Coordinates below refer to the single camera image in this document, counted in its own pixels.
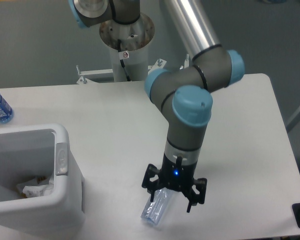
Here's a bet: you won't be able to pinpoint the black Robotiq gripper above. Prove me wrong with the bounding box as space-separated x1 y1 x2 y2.
141 155 207 213

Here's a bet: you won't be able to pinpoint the clear plastic water bottle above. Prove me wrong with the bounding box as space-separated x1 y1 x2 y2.
140 188 175 226

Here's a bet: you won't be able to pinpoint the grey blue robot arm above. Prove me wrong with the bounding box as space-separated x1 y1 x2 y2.
69 0 245 207

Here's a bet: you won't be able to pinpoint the trash pieces inside can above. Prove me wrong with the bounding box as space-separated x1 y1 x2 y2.
15 174 53 199

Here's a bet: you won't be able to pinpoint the white plastic trash can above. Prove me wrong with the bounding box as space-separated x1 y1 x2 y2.
0 124 85 234

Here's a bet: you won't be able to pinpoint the white pedestal base frame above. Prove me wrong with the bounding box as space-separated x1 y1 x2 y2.
75 53 193 85

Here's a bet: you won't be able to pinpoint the black cable on pedestal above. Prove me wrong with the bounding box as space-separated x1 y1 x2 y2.
116 38 132 82

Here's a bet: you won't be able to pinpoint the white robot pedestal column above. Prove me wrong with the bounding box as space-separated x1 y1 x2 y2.
99 13 155 82

